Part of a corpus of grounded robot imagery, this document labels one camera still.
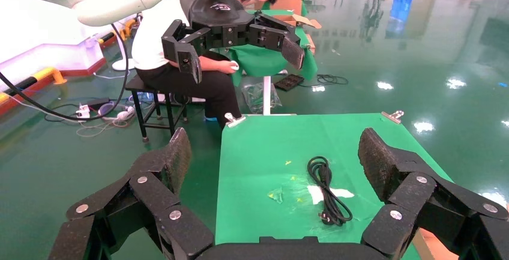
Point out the black floor power strip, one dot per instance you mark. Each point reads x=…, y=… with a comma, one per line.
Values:
x=289, y=82

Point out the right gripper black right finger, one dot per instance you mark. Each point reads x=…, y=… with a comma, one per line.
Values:
x=413, y=194

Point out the yellow black floor barrier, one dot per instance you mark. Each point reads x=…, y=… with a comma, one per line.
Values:
x=43, y=76

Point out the large green tablecloth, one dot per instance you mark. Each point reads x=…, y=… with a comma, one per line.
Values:
x=258, y=151

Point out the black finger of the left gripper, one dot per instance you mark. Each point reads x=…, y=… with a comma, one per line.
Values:
x=185, y=55
x=274, y=37

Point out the white power strip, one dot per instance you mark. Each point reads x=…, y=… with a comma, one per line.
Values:
x=83, y=111

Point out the silver metal cloth clip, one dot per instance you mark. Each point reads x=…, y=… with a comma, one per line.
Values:
x=393, y=116
x=234, y=120

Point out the small green table cloth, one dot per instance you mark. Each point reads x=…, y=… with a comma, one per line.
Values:
x=258, y=61

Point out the black power brick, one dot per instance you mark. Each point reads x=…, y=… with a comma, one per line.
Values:
x=98, y=103

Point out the open flat cardboard carton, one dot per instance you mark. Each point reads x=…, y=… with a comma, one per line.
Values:
x=296, y=20

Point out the clear plastic bag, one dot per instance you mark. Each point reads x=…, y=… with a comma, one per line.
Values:
x=258, y=99

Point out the seated person white shirt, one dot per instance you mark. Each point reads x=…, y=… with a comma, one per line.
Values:
x=155, y=31

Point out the white table stand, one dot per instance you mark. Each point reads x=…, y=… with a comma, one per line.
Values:
x=267, y=95

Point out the black metal stool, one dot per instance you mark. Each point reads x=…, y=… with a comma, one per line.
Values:
x=137, y=85

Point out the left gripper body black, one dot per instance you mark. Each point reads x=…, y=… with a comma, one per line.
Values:
x=210, y=7

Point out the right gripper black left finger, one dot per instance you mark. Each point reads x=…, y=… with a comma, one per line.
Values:
x=155, y=194

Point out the white round stand base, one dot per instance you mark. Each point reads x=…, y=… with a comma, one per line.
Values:
x=123, y=65

